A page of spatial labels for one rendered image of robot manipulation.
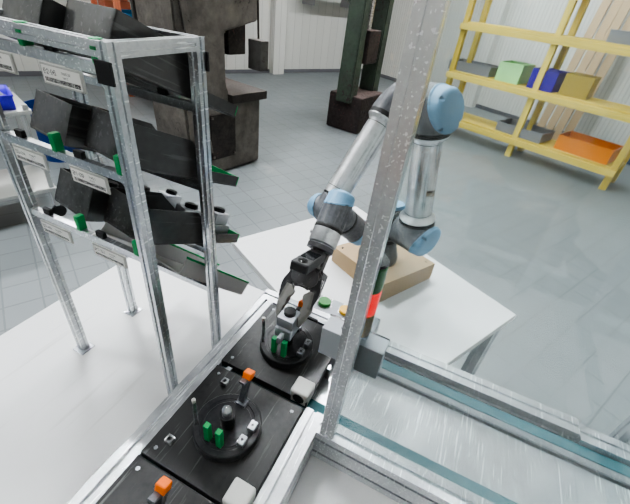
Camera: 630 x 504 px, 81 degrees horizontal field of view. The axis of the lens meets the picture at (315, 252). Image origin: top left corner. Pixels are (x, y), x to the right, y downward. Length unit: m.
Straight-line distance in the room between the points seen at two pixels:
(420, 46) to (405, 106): 0.06
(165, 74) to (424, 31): 0.44
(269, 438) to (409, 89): 0.71
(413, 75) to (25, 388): 1.11
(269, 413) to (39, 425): 0.54
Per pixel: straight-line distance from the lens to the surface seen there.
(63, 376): 1.20
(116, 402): 1.10
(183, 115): 3.87
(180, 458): 0.87
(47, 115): 0.89
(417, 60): 0.44
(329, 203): 0.95
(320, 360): 0.99
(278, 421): 0.89
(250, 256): 1.48
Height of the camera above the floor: 1.74
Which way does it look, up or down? 35 degrees down
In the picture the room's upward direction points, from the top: 8 degrees clockwise
